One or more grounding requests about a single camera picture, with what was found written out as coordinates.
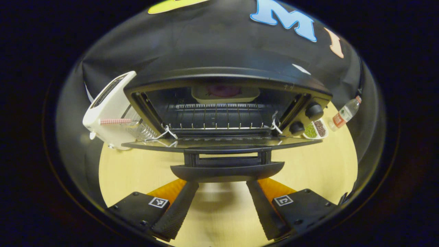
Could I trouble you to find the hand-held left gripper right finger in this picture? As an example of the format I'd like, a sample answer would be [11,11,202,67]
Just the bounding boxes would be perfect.
[246,178,339,241]

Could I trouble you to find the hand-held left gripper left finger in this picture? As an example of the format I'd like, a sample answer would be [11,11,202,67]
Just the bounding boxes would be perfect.
[107,178,199,242]

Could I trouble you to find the black electric oven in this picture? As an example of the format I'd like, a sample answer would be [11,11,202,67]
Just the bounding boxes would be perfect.
[121,67,333,183]

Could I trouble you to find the white dish of beans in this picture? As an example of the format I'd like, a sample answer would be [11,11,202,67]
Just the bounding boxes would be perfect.
[302,118,329,140]

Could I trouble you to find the white dish with pink food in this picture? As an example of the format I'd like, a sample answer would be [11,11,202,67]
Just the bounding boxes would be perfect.
[191,85,261,105]

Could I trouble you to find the clear glass container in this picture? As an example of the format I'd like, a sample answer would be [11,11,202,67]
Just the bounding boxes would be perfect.
[121,104,159,142]

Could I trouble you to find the red checkered stick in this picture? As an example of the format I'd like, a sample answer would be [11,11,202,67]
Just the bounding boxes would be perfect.
[99,118,133,125]

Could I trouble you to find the white toaster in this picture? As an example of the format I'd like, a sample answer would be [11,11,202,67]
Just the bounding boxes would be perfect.
[82,71,138,151]

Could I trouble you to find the clear plastic bottle red label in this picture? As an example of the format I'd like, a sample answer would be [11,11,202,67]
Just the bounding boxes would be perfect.
[329,95,363,132]

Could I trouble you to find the black backdrop cloth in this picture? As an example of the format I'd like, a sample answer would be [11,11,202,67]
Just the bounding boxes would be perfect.
[57,0,386,213]

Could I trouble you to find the white string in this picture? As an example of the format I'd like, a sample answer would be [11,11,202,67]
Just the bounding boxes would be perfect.
[151,125,179,141]
[270,110,284,135]

